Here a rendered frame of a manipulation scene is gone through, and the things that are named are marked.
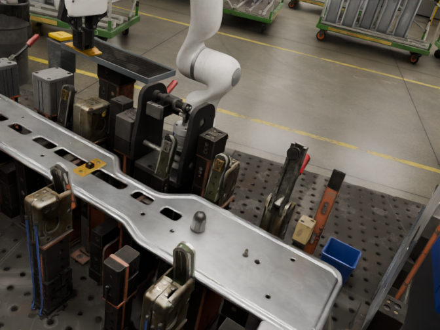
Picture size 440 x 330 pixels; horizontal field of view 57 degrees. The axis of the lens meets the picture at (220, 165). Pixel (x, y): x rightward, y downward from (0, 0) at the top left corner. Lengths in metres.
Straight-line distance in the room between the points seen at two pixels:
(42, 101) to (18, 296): 0.57
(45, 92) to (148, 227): 0.60
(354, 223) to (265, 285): 0.86
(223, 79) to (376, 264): 0.81
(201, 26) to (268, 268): 0.77
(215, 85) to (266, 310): 0.80
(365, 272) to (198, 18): 0.97
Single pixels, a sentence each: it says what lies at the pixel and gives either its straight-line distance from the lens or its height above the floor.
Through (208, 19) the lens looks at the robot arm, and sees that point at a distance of 1.31.
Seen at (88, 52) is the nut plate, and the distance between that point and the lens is 0.96.
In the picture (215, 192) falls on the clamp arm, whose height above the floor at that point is 1.01.
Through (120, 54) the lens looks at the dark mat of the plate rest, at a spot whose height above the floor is 1.16.
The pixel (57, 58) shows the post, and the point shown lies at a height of 1.09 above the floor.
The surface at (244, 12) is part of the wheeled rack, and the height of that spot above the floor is 0.28.
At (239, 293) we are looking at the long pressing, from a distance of 0.83.
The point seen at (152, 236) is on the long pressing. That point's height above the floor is 1.00.
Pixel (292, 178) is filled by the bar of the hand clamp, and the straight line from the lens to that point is 0.93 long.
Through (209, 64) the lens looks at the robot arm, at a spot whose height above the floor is 1.18.
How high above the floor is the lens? 1.62
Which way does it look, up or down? 32 degrees down
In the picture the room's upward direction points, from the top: 12 degrees clockwise
